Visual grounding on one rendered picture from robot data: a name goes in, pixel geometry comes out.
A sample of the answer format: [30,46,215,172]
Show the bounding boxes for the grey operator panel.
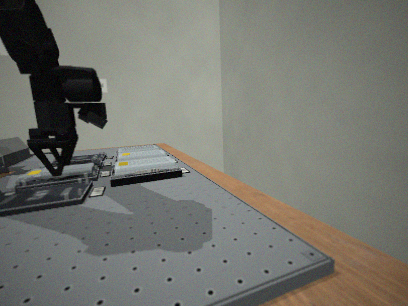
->
[0,137,35,168]

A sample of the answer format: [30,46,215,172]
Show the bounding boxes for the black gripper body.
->
[27,100,78,143]

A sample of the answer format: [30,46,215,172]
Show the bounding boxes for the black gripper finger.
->
[27,140,71,176]
[50,137,78,166]

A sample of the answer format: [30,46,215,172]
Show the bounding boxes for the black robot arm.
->
[0,0,107,129]

